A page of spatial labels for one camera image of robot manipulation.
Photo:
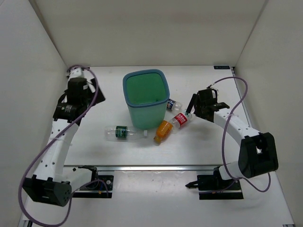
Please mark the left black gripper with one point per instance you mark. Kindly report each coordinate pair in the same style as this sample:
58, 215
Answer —
100, 97

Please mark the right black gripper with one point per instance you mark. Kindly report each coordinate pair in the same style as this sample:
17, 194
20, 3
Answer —
198, 102

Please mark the clear bottle red label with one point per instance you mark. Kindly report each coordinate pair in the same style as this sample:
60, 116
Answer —
180, 120

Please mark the clear bottle green label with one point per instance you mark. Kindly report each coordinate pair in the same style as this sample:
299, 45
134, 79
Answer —
124, 133

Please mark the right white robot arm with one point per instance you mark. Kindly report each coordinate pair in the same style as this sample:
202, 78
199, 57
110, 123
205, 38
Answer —
222, 118

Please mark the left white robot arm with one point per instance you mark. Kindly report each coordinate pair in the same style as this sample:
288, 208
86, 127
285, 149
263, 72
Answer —
49, 184

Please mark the green plastic bin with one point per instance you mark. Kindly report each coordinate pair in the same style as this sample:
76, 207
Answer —
146, 94

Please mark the small bottle blue label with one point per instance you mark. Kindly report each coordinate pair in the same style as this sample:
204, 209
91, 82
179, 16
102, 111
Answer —
174, 106

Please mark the black label plate right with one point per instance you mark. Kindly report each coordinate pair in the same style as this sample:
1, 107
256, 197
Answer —
221, 67

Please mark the aluminium table edge rail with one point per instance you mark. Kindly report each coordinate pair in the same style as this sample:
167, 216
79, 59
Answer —
149, 167

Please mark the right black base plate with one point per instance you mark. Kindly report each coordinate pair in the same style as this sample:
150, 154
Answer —
213, 187

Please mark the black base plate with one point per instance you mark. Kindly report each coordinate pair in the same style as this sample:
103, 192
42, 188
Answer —
213, 187
98, 190

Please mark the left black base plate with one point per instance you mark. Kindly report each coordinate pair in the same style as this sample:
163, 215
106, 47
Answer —
98, 190

